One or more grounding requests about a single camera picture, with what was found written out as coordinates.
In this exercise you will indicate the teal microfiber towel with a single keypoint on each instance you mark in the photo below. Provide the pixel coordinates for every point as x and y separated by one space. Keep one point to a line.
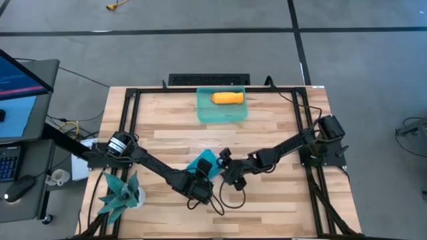
208 156

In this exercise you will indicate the grey desk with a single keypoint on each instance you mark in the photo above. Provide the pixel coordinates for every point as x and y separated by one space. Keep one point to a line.
43 113

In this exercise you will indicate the white mug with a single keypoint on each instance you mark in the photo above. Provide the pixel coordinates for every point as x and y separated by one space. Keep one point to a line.
60 176

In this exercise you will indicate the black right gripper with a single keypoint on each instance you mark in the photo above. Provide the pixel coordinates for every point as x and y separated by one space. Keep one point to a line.
237 168

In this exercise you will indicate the teal artificial plant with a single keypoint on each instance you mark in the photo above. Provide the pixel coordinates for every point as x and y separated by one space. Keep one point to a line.
120 196

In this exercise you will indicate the white plant pot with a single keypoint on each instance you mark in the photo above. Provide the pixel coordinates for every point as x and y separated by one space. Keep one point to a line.
141 196

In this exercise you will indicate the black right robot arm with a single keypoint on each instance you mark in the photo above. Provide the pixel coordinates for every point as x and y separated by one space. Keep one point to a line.
287 143

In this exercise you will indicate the black caster wheel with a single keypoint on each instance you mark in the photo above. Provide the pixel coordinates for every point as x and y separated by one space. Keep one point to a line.
47 219

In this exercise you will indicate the orange microfiber towel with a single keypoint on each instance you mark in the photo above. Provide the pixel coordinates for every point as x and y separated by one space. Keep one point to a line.
227 98

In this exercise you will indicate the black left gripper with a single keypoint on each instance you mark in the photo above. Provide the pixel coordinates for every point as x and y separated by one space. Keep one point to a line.
200 188

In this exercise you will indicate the black computer mouse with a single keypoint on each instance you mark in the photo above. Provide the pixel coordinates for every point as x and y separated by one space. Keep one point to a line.
20 188

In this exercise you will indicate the black keyboard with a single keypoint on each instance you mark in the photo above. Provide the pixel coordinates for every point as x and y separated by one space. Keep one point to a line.
8 165

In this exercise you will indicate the black perforated mat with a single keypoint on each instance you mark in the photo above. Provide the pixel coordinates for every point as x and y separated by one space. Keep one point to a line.
207 80

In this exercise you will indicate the black desktop monitor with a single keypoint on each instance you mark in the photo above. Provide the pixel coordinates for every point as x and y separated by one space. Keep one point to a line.
20 80

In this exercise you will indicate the black metal table frame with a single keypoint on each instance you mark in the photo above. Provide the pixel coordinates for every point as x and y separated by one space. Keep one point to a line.
156 90

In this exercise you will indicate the white box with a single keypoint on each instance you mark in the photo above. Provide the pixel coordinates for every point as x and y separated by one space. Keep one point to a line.
80 166

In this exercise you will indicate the teal translucent plastic basket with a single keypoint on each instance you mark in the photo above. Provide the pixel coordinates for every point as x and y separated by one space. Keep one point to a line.
213 115

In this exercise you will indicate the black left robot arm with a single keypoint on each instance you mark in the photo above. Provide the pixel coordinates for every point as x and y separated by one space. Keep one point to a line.
156 166

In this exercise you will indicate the black desk support beam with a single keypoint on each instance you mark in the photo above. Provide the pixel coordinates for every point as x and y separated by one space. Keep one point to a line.
63 141

